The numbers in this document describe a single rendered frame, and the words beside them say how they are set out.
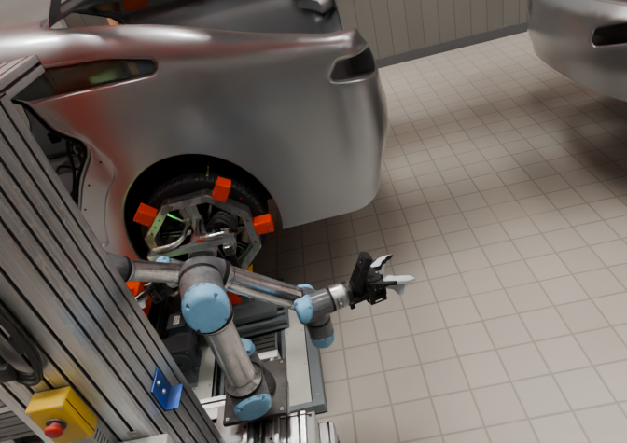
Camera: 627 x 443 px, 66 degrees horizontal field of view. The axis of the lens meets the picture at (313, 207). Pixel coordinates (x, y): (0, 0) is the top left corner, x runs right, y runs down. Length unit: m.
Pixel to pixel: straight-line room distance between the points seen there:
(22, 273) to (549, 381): 2.33
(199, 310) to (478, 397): 1.72
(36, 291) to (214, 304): 0.42
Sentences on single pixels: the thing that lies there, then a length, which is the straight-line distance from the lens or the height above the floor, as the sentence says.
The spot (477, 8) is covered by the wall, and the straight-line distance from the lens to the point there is 6.74.
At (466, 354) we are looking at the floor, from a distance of 2.79.
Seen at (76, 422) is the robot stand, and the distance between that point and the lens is 1.24.
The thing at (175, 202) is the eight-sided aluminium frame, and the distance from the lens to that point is 2.39.
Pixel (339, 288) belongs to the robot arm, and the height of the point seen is 1.25.
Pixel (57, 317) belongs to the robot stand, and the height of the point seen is 1.66.
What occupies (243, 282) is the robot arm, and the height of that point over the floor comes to 1.32.
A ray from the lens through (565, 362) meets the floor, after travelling 2.80.
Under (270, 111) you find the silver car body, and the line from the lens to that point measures 2.24.
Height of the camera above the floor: 2.23
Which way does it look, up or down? 34 degrees down
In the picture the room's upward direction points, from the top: 16 degrees counter-clockwise
